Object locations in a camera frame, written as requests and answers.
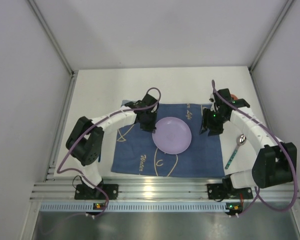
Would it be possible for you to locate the purple plastic plate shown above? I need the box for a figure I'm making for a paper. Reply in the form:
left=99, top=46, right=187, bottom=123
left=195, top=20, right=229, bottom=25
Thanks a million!
left=152, top=117, right=192, bottom=155

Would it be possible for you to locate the spoon with green handle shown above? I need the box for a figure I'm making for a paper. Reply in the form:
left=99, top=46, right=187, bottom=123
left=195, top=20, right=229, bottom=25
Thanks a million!
left=224, top=134, right=247, bottom=170

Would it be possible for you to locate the orange plastic cup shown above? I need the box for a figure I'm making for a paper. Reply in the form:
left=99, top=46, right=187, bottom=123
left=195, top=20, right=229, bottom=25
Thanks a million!
left=231, top=94, right=238, bottom=100

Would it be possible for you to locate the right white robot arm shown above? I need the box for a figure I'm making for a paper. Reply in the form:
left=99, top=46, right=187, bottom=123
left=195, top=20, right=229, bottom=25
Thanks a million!
left=200, top=88, right=297, bottom=189

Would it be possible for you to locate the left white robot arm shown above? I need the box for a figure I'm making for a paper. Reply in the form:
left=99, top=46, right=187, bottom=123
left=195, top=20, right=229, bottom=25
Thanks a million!
left=57, top=92, right=160, bottom=189

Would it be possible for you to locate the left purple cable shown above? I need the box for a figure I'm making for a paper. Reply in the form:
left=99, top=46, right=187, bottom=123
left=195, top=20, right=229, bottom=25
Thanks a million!
left=56, top=87, right=162, bottom=216

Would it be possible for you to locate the purple cable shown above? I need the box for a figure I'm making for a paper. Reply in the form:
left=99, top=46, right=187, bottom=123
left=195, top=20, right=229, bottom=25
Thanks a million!
left=56, top=87, right=162, bottom=216
left=211, top=79, right=298, bottom=217

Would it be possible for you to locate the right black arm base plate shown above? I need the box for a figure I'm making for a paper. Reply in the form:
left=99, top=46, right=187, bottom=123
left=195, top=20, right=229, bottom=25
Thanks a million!
left=206, top=183, right=228, bottom=202

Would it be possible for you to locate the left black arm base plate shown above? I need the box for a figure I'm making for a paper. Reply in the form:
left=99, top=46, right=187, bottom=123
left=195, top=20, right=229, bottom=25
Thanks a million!
left=74, top=183, right=119, bottom=200

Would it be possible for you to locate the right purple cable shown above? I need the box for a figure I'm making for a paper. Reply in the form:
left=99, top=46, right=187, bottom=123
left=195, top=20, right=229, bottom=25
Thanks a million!
left=211, top=79, right=298, bottom=217

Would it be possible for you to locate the perforated grey cable tray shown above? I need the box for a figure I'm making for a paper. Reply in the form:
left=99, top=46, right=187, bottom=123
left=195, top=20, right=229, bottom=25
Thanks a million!
left=39, top=202, right=243, bottom=213

